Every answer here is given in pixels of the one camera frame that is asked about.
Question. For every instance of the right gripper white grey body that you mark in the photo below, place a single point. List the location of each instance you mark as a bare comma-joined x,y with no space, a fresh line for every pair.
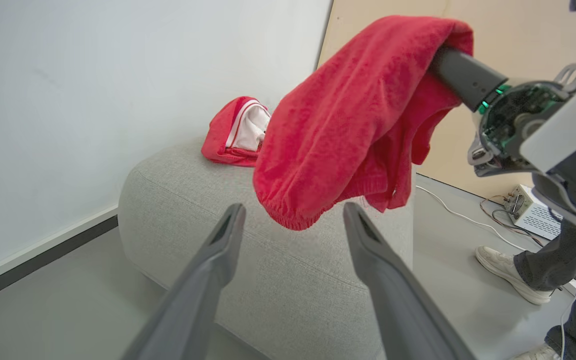
513,120

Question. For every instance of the white and black baseboard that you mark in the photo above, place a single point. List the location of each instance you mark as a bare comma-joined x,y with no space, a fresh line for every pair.
43,250

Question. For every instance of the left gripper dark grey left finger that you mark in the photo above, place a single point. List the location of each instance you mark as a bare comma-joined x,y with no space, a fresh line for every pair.
193,300

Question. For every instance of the white perforated electronics box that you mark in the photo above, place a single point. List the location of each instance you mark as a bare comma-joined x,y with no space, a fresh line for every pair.
538,220

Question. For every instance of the red fleece garment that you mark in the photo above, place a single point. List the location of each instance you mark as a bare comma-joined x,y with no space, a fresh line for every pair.
348,125

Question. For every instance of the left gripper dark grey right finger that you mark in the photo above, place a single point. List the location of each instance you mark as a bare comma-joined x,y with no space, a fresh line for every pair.
398,300

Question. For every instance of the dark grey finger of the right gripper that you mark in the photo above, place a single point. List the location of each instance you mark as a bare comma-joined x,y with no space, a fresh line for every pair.
468,75

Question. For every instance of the white sneaker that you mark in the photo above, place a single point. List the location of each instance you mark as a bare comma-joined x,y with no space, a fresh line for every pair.
508,270
538,354

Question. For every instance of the red garment with white trim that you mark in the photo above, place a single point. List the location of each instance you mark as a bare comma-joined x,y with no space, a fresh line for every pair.
218,135

